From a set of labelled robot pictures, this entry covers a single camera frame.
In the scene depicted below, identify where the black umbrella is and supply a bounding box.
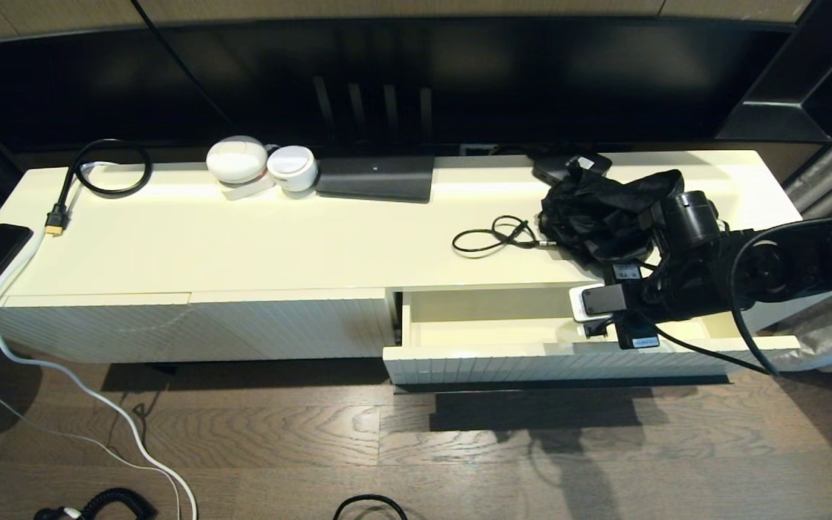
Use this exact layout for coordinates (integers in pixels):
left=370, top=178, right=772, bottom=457
left=537, top=168, right=684, bottom=282

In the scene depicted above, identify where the white drawer with dark handle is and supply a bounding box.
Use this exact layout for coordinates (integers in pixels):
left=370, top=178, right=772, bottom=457
left=383, top=285, right=801, bottom=386

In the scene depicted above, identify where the thin black audio cable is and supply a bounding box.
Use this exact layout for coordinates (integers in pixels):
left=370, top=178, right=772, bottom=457
left=451, top=215, right=558, bottom=259

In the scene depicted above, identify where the cream TV cabinet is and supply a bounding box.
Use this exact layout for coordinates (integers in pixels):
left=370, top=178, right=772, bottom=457
left=0, top=149, right=832, bottom=363

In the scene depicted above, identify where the small black set-top box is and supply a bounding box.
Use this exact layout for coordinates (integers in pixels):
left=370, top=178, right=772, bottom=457
left=532, top=149, right=614, bottom=187

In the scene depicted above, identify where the dark grey flat box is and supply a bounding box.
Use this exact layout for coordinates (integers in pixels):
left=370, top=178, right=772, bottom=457
left=314, top=155, right=436, bottom=204

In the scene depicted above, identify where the black television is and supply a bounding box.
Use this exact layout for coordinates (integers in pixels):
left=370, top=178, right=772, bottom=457
left=0, top=18, right=800, bottom=156

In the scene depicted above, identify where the small white round device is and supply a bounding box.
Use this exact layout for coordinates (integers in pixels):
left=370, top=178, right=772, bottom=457
left=266, top=145, right=319, bottom=193

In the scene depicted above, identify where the large white round device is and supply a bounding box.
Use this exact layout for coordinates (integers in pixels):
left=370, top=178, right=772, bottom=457
left=206, top=135, right=269, bottom=184

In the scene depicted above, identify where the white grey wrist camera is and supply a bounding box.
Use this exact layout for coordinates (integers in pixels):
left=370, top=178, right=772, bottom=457
left=568, top=283, right=631, bottom=324

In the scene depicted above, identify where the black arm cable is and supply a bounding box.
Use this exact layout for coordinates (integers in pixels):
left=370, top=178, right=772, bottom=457
left=633, top=213, right=832, bottom=376

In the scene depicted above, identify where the black looped floor cable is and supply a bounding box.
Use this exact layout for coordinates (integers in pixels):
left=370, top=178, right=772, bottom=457
left=331, top=494, right=410, bottom=520

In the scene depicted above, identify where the black wall shelf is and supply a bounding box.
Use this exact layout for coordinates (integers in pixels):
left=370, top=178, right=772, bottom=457
left=714, top=0, right=832, bottom=143

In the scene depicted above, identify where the coiled black cable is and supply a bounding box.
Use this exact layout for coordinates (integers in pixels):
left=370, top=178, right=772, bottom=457
left=32, top=487, right=158, bottom=520

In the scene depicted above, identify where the black cable behind television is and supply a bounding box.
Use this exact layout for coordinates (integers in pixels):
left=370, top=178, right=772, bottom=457
left=131, top=0, right=240, bottom=134

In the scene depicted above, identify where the thin white cable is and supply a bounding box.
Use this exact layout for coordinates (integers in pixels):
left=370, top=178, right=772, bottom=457
left=0, top=354, right=178, bottom=520

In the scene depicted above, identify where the black HDMI cable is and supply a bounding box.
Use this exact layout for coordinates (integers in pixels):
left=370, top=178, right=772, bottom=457
left=44, top=139, right=153, bottom=237

